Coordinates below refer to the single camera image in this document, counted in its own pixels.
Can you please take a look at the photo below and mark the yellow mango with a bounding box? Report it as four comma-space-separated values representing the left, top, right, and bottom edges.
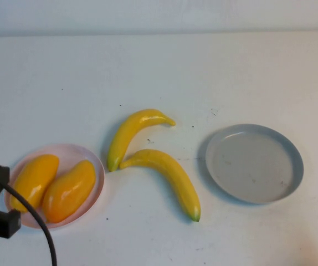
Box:
10, 154, 60, 213

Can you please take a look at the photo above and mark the orange-tinted mango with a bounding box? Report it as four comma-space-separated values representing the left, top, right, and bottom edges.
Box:
42, 160, 96, 224

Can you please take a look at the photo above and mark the short curved yellow banana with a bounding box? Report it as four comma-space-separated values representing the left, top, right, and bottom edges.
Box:
107, 109, 177, 173

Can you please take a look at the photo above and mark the long yellow banana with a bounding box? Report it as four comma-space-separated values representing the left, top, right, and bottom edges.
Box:
119, 149, 202, 223

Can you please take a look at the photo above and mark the pink round plate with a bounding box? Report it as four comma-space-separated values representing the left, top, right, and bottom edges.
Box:
3, 143, 106, 230

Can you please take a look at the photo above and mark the grey-blue round plate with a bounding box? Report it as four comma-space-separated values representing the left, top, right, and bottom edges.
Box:
205, 123, 305, 205

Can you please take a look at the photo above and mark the black left camera cable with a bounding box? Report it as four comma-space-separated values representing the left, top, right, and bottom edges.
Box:
1, 182, 58, 266

